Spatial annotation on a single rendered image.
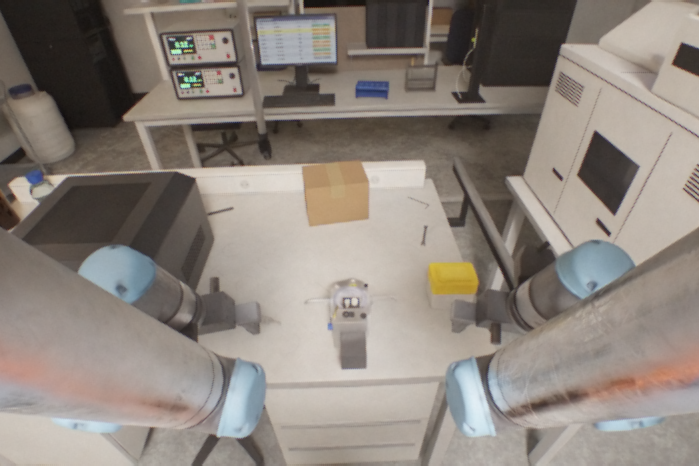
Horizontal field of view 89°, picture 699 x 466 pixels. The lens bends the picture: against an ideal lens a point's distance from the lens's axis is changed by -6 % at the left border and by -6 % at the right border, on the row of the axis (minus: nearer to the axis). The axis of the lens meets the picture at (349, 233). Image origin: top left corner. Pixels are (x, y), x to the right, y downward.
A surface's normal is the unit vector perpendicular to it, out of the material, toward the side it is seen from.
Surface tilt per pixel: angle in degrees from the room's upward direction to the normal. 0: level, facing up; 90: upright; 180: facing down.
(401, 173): 90
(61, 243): 0
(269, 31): 86
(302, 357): 0
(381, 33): 90
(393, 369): 0
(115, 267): 25
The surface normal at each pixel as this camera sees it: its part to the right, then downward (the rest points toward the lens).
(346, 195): 0.18, 0.62
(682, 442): -0.02, -0.77
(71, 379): 0.81, 0.48
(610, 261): 0.04, -0.44
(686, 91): -1.00, 0.04
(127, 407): 0.60, 0.68
